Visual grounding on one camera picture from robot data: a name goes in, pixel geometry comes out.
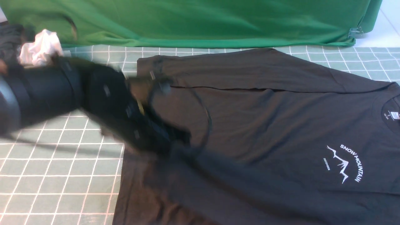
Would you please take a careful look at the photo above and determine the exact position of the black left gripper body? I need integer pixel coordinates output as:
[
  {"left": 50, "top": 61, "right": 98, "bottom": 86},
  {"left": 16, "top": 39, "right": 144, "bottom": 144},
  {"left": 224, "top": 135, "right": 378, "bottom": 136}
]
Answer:
[{"left": 82, "top": 65, "right": 191, "bottom": 155}]

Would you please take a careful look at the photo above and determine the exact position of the gray long-sleeved shirt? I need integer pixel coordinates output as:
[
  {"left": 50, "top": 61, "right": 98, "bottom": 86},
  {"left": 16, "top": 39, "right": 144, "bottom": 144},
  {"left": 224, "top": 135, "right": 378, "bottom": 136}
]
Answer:
[{"left": 112, "top": 48, "right": 399, "bottom": 225}]

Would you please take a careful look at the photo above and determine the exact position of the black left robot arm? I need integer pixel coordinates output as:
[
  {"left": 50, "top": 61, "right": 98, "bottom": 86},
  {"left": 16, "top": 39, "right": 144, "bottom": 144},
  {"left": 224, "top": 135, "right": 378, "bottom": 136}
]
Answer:
[{"left": 1, "top": 57, "right": 191, "bottom": 155}]

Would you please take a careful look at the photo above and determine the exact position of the green backdrop cloth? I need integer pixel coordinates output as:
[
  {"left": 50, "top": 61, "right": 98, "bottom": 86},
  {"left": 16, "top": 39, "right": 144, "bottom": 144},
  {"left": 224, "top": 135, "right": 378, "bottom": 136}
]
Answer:
[{"left": 1, "top": 0, "right": 382, "bottom": 48}]

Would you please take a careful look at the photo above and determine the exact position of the white crumpled cloth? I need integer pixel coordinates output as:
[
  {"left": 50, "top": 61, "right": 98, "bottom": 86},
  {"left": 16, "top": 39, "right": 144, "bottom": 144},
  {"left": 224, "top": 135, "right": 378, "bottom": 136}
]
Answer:
[{"left": 17, "top": 29, "right": 64, "bottom": 67}]

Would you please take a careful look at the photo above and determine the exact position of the green checkered tablecloth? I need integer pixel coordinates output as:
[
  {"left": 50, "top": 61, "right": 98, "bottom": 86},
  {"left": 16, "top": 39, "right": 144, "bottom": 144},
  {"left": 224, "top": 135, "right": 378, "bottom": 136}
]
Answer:
[{"left": 1, "top": 45, "right": 400, "bottom": 225}]

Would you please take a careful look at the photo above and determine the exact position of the dark crumpled garment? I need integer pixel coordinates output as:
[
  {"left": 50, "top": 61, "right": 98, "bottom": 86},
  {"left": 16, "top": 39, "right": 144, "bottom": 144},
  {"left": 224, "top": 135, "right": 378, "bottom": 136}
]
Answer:
[{"left": 0, "top": 24, "right": 26, "bottom": 75}]

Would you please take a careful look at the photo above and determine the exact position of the metal binder clip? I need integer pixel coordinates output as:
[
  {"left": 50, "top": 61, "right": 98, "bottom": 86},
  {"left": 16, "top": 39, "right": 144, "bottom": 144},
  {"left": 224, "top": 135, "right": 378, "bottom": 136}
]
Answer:
[{"left": 347, "top": 27, "right": 364, "bottom": 39}]

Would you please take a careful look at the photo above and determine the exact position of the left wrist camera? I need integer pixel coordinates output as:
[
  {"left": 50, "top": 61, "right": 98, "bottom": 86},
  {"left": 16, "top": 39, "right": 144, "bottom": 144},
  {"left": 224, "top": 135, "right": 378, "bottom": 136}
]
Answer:
[{"left": 127, "top": 73, "right": 175, "bottom": 103}]

